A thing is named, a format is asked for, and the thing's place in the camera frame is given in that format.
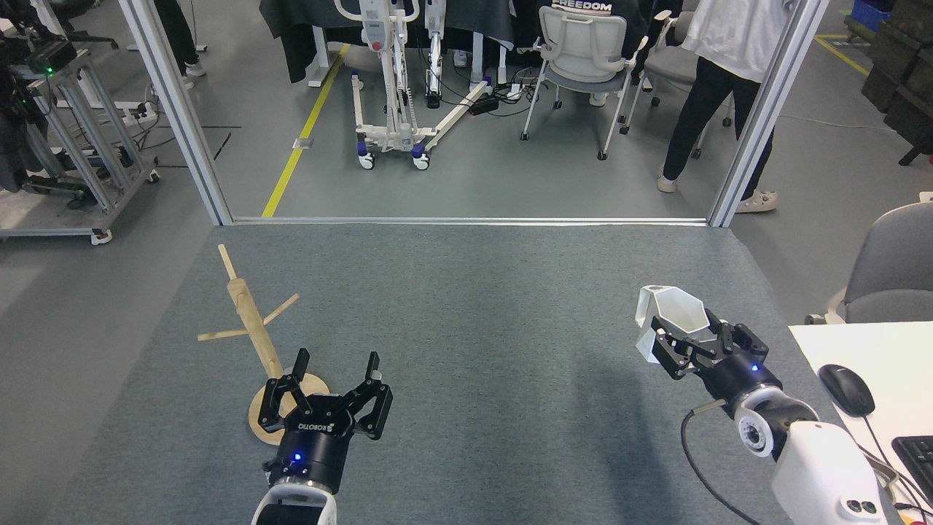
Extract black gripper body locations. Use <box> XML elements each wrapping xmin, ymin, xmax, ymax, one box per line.
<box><xmin>264</xmin><ymin>412</ymin><xmax>358</xmax><ymax>498</ymax></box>
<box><xmin>698</xmin><ymin>349</ymin><xmax>781</xmax><ymax>413</ymax></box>

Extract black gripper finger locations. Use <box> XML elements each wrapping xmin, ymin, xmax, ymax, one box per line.
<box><xmin>651</xmin><ymin>330</ymin><xmax>720</xmax><ymax>381</ymax></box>
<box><xmin>702</xmin><ymin>308</ymin><xmax>768</xmax><ymax>360</ymax></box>
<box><xmin>258</xmin><ymin>349</ymin><xmax>311</xmax><ymax>430</ymax></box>
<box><xmin>329</xmin><ymin>351</ymin><xmax>394</xmax><ymax>441</ymax></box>

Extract white faceted cup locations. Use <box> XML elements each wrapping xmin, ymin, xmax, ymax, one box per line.
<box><xmin>634</xmin><ymin>285</ymin><xmax>710</xmax><ymax>363</ymax></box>

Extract wooden cup rack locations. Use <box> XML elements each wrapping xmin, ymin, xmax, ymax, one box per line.
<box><xmin>197</xmin><ymin>244</ymin><xmax>332</xmax><ymax>446</ymax></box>

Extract blue storage bin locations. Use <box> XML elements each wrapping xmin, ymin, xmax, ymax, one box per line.
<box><xmin>851</xmin><ymin>0</ymin><xmax>894</xmax><ymax>32</ymax></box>

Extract black computer mouse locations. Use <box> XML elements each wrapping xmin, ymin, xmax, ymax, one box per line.
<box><xmin>818</xmin><ymin>364</ymin><xmax>875</xmax><ymax>418</ymax></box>

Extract white desk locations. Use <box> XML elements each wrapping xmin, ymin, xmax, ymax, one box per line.
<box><xmin>789</xmin><ymin>322</ymin><xmax>933</xmax><ymax>525</ymax></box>

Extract grey upholstered chair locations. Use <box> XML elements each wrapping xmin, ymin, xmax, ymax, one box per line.
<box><xmin>805</xmin><ymin>202</ymin><xmax>933</xmax><ymax>326</ymax></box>

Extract black keyboard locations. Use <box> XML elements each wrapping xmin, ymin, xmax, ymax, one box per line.
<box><xmin>891</xmin><ymin>435</ymin><xmax>933</xmax><ymax>504</ymax></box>

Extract grey wheeled chair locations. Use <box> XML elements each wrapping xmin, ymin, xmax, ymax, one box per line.
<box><xmin>620</xmin><ymin>11</ymin><xmax>737</xmax><ymax>158</ymax></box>

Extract person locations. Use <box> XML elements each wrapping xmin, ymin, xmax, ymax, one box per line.
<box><xmin>656</xmin><ymin>0</ymin><xmax>799</xmax><ymax>214</ymax></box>

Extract dark stacked crates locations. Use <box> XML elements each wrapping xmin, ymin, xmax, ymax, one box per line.
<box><xmin>861</xmin><ymin>0</ymin><xmax>933</xmax><ymax>166</ymax></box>

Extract metal equipment cart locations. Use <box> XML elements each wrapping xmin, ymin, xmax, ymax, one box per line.
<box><xmin>0</xmin><ymin>33</ymin><xmax>161</xmax><ymax>246</ymax></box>

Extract white mesh office chair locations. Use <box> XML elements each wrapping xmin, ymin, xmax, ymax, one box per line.
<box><xmin>520</xmin><ymin>4</ymin><xmax>649</xmax><ymax>162</ymax></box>

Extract white wheeled stand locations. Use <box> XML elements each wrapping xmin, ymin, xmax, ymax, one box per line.
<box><xmin>334</xmin><ymin>0</ymin><xmax>493</xmax><ymax>172</ymax></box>

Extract white lift column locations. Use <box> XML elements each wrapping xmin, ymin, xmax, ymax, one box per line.
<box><xmin>425</xmin><ymin>0</ymin><xmax>447</xmax><ymax>110</ymax></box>

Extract person's legs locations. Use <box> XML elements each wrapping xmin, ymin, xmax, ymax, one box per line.
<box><xmin>153</xmin><ymin>0</ymin><xmax>207</xmax><ymax>90</ymax></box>

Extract black cloth covered table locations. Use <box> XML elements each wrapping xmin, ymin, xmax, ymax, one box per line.
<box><xmin>259</xmin><ymin>0</ymin><xmax>518</xmax><ymax>85</ymax></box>

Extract black mouse cable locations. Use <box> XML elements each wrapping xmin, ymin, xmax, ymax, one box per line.
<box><xmin>860</xmin><ymin>414</ymin><xmax>933</xmax><ymax>511</ymax></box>

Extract silver frame rail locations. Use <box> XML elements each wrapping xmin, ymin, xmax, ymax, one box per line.
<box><xmin>232</xmin><ymin>217</ymin><xmax>709</xmax><ymax>227</ymax></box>

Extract silver frame post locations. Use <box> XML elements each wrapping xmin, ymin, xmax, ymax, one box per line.
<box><xmin>119</xmin><ymin>0</ymin><xmax>234</xmax><ymax>226</ymax></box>
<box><xmin>707</xmin><ymin>0</ymin><xmax>832</xmax><ymax>228</ymax></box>

